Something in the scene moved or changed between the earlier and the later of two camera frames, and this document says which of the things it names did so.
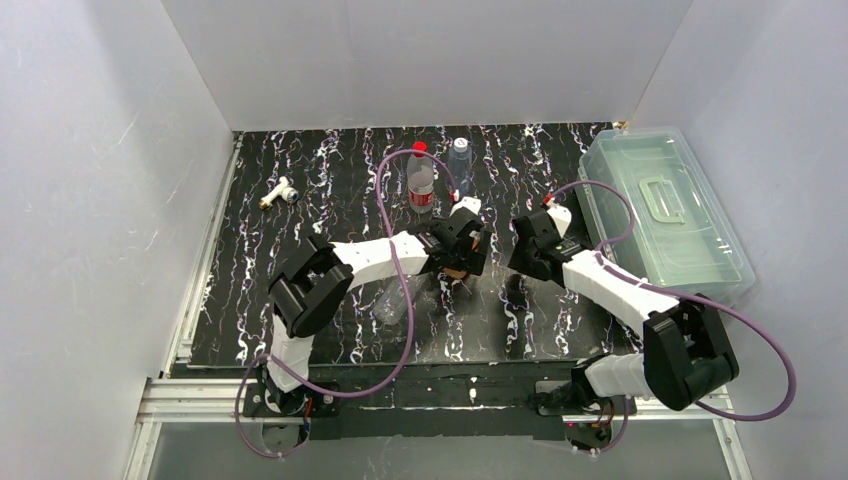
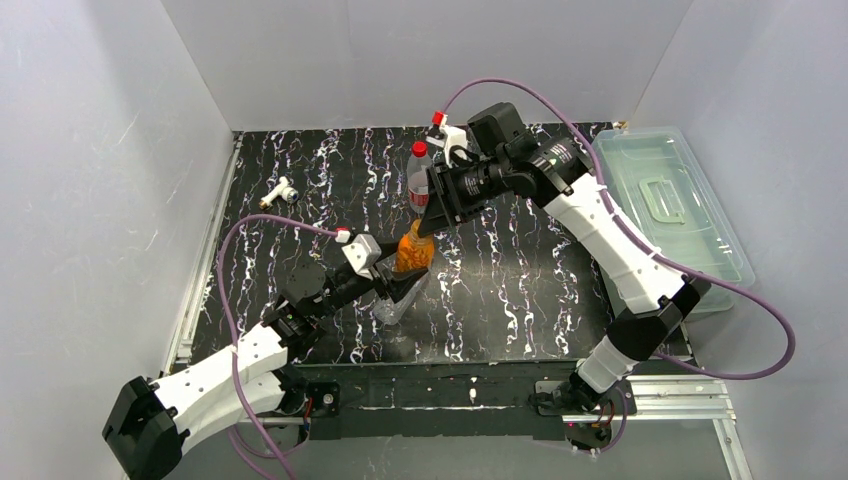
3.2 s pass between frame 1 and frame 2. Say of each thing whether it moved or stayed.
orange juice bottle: moved
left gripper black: moved
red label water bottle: stayed
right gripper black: moved
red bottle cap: stayed
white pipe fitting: stayed
